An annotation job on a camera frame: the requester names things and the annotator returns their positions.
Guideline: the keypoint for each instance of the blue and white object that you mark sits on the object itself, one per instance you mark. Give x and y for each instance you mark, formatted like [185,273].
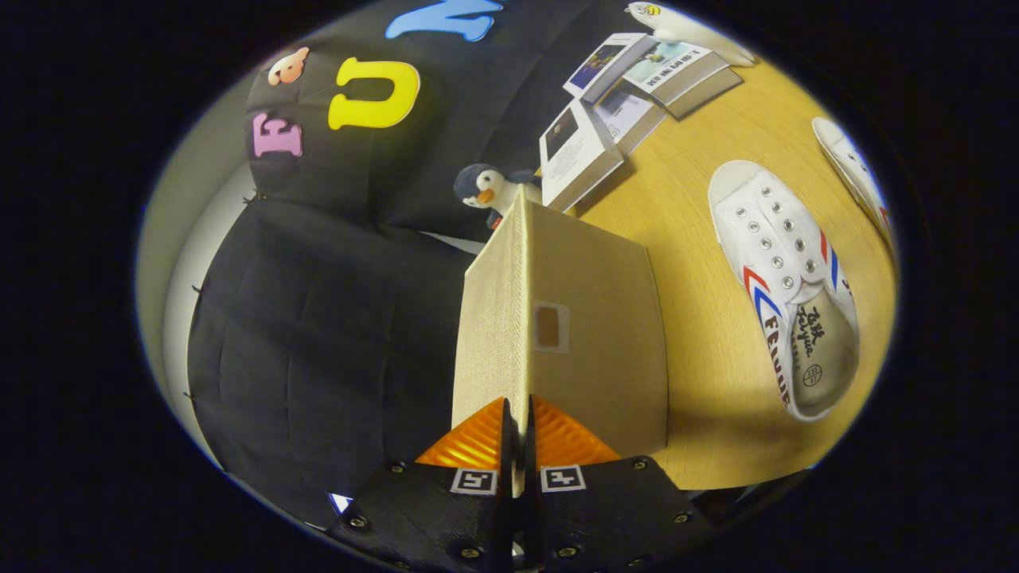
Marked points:
[341,502]

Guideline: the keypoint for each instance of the white duck plush toy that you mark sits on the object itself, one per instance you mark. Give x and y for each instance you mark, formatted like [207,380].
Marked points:
[685,28]

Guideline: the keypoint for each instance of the white canvas shoe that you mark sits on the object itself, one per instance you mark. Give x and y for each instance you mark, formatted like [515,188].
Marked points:
[772,239]
[852,167]

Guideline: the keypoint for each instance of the thin white booklet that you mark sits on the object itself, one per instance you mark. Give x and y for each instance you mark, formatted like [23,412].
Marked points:
[633,115]

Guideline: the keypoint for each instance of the thick teal cover book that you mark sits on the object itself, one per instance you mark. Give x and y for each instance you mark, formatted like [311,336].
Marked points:
[677,72]

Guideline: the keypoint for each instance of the penguin plush toy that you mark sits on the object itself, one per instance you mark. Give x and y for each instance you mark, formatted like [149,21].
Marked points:
[487,187]

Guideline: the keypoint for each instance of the portrait cover book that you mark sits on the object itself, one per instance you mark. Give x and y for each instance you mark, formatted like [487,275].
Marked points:
[581,155]

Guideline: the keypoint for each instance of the blue photo cover book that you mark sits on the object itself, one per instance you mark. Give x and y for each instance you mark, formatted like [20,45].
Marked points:
[605,64]

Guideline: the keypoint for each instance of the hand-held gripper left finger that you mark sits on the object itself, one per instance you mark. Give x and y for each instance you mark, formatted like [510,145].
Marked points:
[507,458]

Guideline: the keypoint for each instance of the beige fabric storage box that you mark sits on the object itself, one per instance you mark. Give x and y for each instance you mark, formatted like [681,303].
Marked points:
[589,318]

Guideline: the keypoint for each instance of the black backdrop cloth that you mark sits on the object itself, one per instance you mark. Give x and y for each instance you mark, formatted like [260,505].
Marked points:
[318,318]

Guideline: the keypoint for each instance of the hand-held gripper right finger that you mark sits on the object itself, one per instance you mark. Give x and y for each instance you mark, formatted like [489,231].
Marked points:
[530,458]

